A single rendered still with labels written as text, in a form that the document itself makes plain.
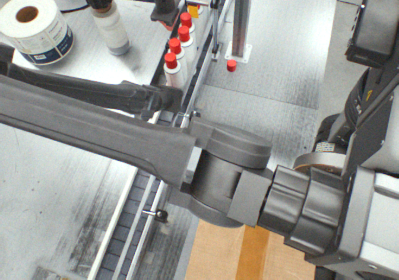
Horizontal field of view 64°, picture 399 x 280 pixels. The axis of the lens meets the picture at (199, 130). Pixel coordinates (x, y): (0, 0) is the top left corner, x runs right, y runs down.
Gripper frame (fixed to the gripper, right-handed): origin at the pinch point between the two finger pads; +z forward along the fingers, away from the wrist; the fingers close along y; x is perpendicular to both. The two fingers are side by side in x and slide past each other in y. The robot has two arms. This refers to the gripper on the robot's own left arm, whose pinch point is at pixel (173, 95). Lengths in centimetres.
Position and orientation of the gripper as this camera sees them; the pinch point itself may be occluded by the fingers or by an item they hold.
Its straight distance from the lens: 101.9
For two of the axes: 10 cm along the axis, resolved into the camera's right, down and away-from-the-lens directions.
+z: 2.0, -2.0, 9.6
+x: -1.9, 9.5, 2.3
